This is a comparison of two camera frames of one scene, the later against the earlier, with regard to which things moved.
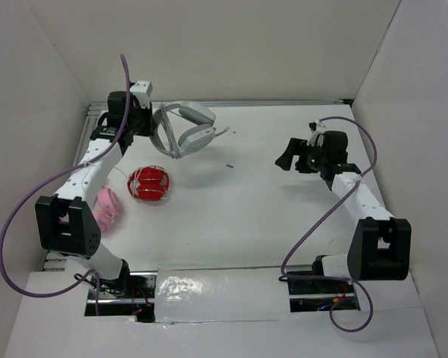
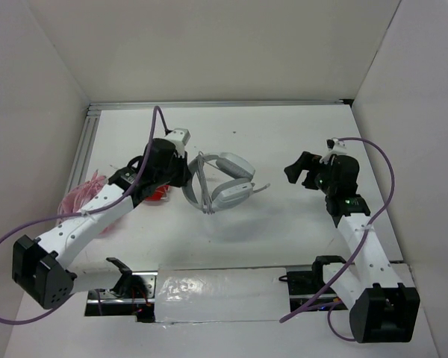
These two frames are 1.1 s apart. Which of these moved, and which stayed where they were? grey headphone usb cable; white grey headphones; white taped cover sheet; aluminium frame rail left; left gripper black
Moved: left gripper black; grey headphone usb cable; white grey headphones
Stayed: white taped cover sheet; aluminium frame rail left
